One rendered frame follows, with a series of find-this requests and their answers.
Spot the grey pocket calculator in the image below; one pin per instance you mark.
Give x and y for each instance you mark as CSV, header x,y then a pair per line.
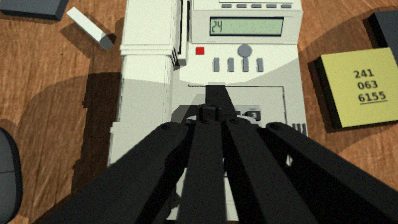
x,y
40,9

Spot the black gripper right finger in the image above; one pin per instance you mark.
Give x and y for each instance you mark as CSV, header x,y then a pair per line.
x,y
264,192

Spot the dark grey computer mouse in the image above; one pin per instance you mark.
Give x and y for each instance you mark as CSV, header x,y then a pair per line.
x,y
11,185

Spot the yellow sticky note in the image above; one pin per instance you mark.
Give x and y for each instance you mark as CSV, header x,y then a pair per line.
x,y
361,86

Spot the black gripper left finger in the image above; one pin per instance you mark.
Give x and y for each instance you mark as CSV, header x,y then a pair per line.
x,y
135,187

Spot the beige telephone handset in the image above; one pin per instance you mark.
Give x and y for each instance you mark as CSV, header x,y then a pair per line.
x,y
151,42

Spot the white desk phone body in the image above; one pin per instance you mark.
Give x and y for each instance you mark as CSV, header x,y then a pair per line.
x,y
250,46

